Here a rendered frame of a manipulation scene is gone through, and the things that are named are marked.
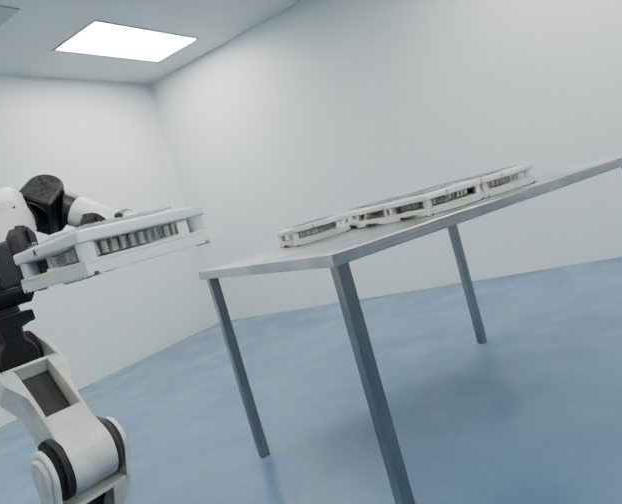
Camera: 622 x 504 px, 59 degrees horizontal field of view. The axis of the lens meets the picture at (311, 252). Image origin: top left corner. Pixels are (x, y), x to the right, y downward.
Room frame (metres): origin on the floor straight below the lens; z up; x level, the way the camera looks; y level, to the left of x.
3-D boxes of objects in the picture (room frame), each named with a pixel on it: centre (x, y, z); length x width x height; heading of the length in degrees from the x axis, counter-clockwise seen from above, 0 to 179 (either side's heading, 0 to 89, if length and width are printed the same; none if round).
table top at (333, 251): (2.24, -0.43, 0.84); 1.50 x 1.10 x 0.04; 119
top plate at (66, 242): (0.99, 0.34, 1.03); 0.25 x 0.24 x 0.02; 139
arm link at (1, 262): (1.03, 0.56, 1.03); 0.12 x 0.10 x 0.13; 81
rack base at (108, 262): (0.99, 0.34, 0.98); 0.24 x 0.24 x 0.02; 49
